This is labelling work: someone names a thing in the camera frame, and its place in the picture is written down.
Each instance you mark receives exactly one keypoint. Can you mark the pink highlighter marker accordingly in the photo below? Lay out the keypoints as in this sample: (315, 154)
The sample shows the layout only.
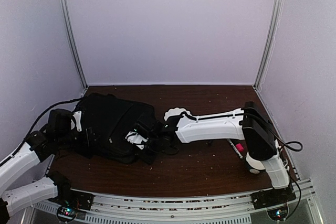
(240, 148)

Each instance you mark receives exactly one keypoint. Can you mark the white fluted ceramic bowl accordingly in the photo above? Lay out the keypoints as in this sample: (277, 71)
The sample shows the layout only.
(174, 112)

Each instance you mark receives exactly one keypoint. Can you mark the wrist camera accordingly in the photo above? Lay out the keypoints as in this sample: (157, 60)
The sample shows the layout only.
(61, 122)
(136, 139)

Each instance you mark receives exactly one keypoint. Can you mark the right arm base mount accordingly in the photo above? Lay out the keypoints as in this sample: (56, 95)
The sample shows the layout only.
(275, 201)

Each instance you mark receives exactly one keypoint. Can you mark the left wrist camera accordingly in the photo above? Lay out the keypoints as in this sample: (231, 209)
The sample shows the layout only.
(61, 122)

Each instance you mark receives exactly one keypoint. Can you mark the aluminium corner post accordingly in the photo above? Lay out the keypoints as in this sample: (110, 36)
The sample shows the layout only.
(270, 40)
(72, 43)

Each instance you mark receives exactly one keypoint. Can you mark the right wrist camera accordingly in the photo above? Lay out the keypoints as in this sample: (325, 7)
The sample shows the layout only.
(136, 139)

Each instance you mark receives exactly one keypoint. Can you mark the left aluminium corner post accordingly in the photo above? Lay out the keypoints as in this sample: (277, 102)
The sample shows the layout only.
(72, 43)

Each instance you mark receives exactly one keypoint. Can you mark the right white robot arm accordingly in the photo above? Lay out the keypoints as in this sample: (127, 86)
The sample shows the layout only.
(264, 145)

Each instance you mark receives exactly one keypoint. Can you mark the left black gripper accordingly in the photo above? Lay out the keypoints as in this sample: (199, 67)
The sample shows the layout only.
(85, 139)

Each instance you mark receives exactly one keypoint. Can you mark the aluminium front rail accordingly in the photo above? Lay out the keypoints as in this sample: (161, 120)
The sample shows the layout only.
(246, 207)

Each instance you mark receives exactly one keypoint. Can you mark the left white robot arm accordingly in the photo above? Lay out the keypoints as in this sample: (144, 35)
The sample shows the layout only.
(35, 149)

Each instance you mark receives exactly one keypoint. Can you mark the black student backpack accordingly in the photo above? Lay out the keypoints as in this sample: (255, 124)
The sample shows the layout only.
(106, 120)

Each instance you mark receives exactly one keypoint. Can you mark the white and dark blue bowl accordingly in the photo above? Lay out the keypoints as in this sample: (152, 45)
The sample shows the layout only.
(253, 166)

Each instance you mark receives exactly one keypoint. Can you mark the white marker pen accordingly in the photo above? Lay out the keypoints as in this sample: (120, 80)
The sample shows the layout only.
(235, 149)

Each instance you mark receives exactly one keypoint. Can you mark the right aluminium corner post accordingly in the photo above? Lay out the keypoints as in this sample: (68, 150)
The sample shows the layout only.
(270, 40)

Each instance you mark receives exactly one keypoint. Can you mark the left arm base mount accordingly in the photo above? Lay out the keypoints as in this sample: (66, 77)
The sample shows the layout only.
(76, 206)

